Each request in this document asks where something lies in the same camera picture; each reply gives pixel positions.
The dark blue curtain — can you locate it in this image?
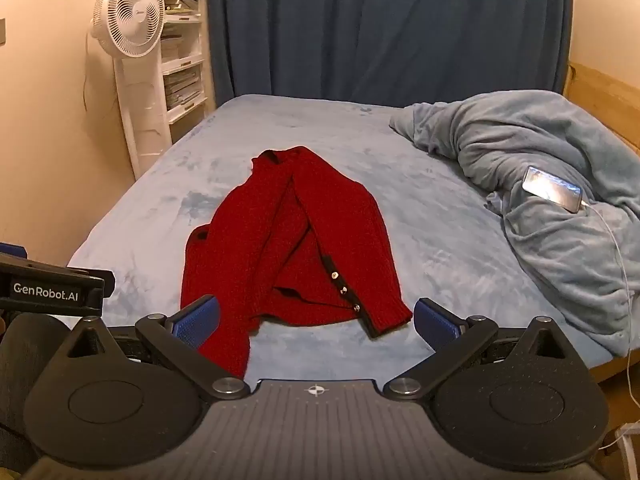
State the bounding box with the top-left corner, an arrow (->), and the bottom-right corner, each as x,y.
206,0 -> 574,109

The white charging cable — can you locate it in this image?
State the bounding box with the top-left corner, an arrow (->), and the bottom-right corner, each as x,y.
580,199 -> 640,453

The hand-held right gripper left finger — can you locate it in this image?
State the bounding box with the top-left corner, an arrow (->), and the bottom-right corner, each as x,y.
64,294 -> 252,402

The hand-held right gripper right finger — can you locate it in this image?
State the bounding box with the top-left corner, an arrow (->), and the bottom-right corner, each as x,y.
382,297 -> 577,402

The white shelf unit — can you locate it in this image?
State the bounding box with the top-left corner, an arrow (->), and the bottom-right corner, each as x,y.
158,0 -> 209,146
90,0 -> 173,181

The light blue pillow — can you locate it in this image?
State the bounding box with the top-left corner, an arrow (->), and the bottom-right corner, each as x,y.
389,89 -> 640,358

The red knitted cardigan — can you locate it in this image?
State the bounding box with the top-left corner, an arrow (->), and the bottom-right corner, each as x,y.
180,145 -> 414,380

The bed with light blue sheet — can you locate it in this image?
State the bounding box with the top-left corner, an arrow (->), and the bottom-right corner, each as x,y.
65,93 -> 615,382

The smartphone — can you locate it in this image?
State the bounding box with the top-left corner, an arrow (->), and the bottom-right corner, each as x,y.
521,165 -> 584,213

